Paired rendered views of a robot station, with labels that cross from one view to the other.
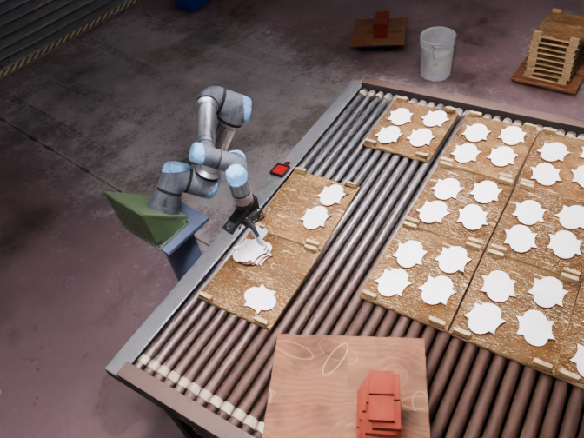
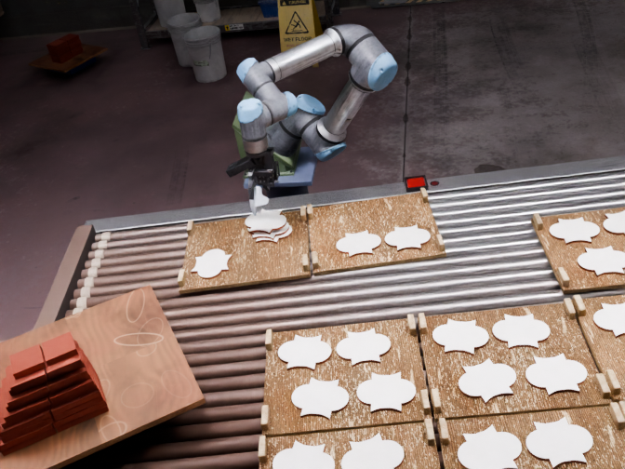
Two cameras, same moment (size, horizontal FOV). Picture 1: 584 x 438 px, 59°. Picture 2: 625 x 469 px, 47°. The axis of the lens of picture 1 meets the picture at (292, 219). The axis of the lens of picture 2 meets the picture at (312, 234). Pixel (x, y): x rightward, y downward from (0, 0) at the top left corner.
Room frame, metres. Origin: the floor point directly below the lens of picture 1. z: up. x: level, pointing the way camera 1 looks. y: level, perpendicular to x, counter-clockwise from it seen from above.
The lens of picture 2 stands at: (0.44, -1.51, 2.32)
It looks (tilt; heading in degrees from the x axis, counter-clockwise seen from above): 36 degrees down; 55
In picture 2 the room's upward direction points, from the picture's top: 9 degrees counter-clockwise
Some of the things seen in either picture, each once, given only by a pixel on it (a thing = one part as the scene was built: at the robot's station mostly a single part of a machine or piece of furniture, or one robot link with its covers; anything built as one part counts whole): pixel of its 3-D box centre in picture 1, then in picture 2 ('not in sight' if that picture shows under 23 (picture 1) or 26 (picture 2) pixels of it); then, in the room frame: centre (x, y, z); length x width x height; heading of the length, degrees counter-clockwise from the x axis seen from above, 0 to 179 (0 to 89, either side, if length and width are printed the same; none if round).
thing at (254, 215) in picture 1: (248, 210); (261, 166); (1.46, 0.16, 1.20); 0.09 x 0.08 x 0.12; 126
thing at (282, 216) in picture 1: (307, 208); (372, 231); (1.67, -0.08, 0.93); 0.41 x 0.35 x 0.02; 143
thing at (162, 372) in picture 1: (293, 207); (371, 224); (1.72, -0.02, 0.90); 1.95 x 0.05 x 0.05; 140
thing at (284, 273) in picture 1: (260, 275); (246, 249); (1.34, 0.17, 0.93); 0.41 x 0.35 x 0.02; 142
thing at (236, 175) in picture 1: (237, 181); (252, 119); (1.46, 0.17, 1.35); 0.09 x 0.08 x 0.11; 179
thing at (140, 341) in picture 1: (263, 198); (367, 199); (1.83, 0.12, 0.89); 2.08 x 0.09 x 0.06; 140
